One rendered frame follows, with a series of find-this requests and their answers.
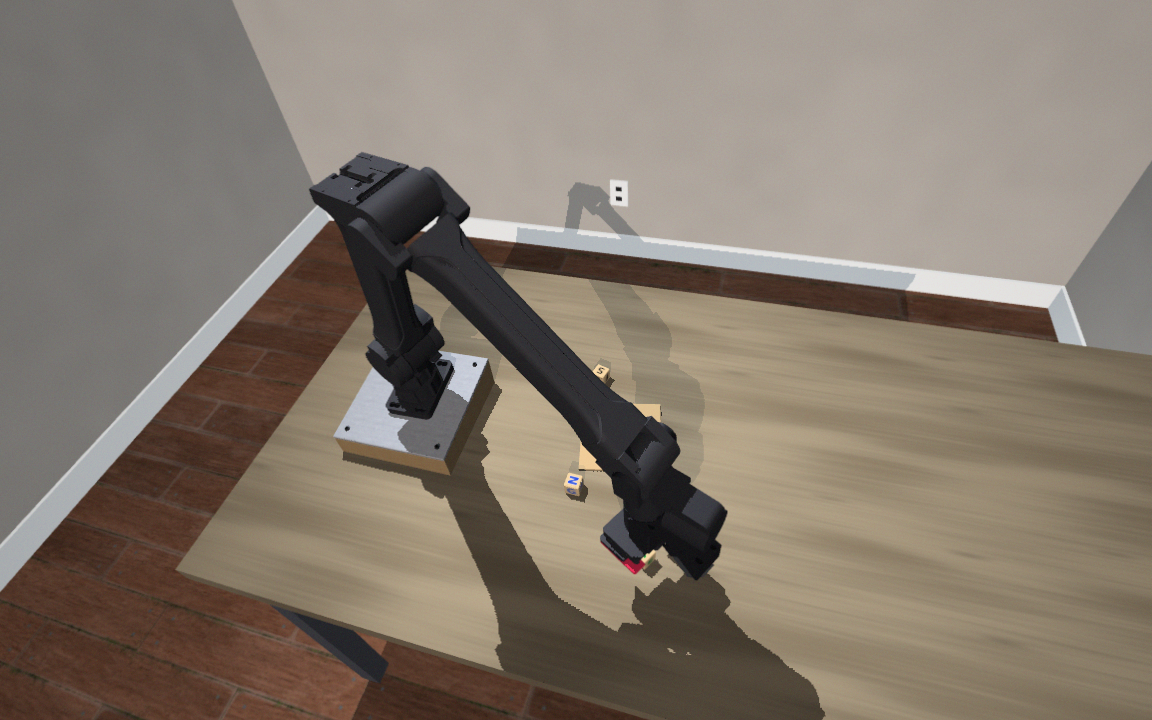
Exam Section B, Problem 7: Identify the beige flat mat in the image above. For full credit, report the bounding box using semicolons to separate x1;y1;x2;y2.
579;404;661;471

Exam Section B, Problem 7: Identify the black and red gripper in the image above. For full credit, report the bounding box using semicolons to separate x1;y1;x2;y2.
600;503;661;574

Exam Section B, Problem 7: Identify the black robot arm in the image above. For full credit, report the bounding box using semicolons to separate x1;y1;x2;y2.
309;152;728;579

